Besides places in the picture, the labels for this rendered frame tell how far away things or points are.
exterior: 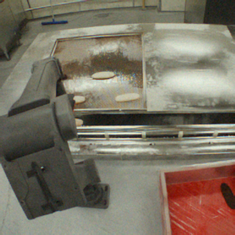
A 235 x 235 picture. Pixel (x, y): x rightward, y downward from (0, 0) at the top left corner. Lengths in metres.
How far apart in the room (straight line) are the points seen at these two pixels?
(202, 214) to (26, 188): 0.58
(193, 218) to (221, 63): 0.71
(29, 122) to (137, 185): 0.55
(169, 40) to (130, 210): 0.84
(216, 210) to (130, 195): 0.29
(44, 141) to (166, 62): 0.84
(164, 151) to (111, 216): 0.29
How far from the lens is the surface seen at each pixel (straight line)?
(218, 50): 1.14
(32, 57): 1.53
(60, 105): 0.25
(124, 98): 0.84
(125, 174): 0.75
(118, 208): 0.70
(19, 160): 0.24
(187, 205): 0.71
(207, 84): 0.95
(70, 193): 0.24
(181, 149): 0.75
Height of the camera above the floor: 1.49
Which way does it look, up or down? 49 degrees down
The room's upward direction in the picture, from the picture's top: 9 degrees counter-clockwise
